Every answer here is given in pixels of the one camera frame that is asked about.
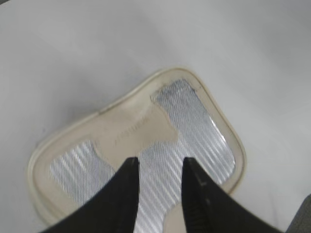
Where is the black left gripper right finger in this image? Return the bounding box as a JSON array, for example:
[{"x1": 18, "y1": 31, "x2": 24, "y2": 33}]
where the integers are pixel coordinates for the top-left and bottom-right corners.
[{"x1": 181, "y1": 157, "x2": 279, "y2": 233}]

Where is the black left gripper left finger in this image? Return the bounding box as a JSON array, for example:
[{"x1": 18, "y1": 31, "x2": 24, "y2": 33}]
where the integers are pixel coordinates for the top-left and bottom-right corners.
[{"x1": 43, "y1": 157, "x2": 139, "y2": 233}]

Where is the cream canvas zipper bag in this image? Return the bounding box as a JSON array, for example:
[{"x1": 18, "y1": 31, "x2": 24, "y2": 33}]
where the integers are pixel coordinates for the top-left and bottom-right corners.
[{"x1": 27, "y1": 67, "x2": 246, "y2": 233}]

